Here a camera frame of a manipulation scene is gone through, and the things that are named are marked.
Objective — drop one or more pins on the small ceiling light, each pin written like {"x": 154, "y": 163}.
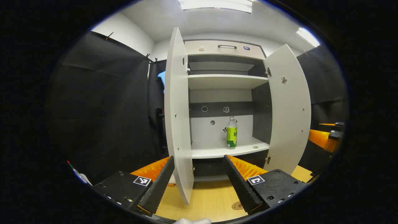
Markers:
{"x": 307, "y": 36}

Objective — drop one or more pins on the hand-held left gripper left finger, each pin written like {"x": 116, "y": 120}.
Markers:
{"x": 158, "y": 189}

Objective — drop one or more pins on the long ceiling light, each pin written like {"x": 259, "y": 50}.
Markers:
{"x": 214, "y": 5}

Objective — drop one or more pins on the black backdrop cloth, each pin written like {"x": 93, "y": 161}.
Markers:
{"x": 102, "y": 109}

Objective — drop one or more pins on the small white orange toy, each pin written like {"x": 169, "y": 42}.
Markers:
{"x": 171, "y": 184}

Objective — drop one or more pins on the round cork coaster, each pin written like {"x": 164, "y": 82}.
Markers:
{"x": 237, "y": 206}

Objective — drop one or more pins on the grey cabinet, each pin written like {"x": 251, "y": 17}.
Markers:
{"x": 224, "y": 81}

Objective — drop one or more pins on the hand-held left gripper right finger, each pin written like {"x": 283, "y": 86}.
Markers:
{"x": 241, "y": 186}

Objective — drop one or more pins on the grey cabinet door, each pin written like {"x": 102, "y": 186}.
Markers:
{"x": 290, "y": 109}
{"x": 177, "y": 109}

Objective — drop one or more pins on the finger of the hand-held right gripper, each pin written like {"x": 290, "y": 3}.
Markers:
{"x": 339, "y": 125}
{"x": 320, "y": 138}

